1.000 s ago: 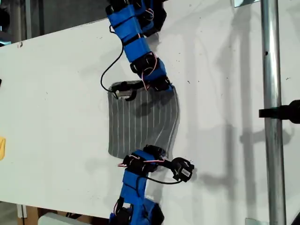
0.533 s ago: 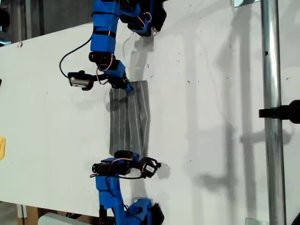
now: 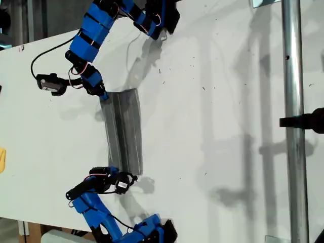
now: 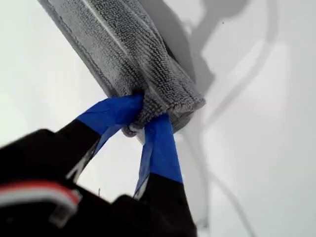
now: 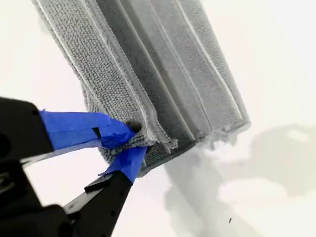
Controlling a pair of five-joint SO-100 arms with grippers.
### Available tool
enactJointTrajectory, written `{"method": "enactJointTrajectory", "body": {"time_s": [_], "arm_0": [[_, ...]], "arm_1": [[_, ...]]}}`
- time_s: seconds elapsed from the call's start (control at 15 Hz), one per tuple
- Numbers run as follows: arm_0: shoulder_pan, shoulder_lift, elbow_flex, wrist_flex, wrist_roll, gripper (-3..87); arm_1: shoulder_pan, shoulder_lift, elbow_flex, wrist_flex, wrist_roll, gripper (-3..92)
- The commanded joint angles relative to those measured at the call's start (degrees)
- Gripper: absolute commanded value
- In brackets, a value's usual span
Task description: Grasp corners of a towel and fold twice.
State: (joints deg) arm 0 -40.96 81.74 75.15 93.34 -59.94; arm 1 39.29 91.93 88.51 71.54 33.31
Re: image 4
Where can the grey striped towel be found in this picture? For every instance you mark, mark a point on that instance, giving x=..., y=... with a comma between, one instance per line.
x=128, y=56

